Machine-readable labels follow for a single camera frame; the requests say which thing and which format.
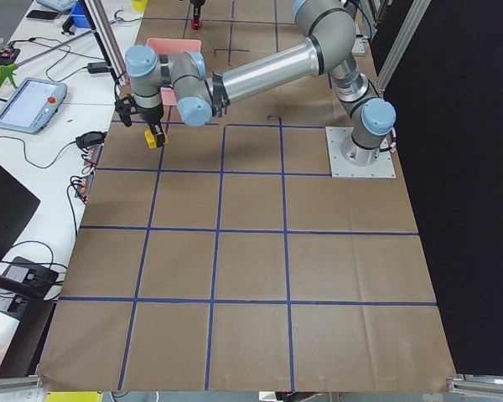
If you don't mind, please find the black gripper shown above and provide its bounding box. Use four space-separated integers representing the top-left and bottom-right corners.
189 0 205 17
114 94 164 146

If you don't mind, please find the yellow toy block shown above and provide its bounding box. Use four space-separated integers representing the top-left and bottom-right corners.
144 129 169 149

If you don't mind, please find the red toy block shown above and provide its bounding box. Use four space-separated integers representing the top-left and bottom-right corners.
190 21 203 30

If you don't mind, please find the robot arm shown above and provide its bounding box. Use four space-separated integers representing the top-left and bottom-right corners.
115 1 397 165

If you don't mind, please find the pink plastic box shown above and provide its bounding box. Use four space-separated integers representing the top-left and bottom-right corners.
146 38 201 106

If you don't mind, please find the black device box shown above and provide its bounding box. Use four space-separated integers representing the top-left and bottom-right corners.
0 257 59 300

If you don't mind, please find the black usb hub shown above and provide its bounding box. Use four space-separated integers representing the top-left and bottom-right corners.
75 131 107 149

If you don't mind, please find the black power adapter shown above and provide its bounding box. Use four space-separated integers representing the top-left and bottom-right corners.
86 62 111 75

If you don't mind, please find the blue storage bin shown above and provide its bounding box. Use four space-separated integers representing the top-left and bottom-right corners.
62 1 91 31

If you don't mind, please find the teach pendant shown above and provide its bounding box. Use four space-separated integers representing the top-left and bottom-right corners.
0 78 68 134

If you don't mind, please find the grabber reach tool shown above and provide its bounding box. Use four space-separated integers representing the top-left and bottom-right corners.
0 30 94 89

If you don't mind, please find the aluminium frame post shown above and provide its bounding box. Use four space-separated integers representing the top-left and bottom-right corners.
79 0 129 85

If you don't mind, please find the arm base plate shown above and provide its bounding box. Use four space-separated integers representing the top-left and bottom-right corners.
325 126 397 179

